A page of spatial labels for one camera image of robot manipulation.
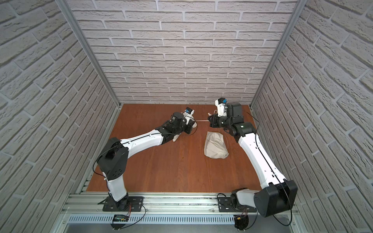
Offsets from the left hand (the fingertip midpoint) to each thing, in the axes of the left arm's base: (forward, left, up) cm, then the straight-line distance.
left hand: (190, 116), depth 89 cm
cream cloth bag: (-19, -14, -5) cm, 24 cm away
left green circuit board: (-50, +35, -21) cm, 65 cm away
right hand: (-9, -8, +11) cm, 16 cm away
